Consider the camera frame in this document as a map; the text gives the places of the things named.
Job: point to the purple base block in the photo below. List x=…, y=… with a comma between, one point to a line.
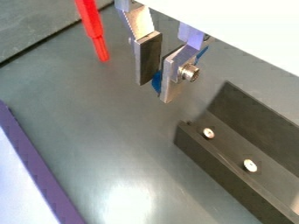
x=48, y=186

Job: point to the blue hexagonal peg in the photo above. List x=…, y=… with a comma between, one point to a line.
x=157, y=76

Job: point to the black angle bracket fixture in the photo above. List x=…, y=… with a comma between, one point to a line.
x=245, y=146

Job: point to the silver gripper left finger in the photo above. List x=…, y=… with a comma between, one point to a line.
x=145, y=39

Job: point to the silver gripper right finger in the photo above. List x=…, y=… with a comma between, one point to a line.
x=178, y=67

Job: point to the red hexagonal peg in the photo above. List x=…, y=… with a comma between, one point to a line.
x=92, y=24

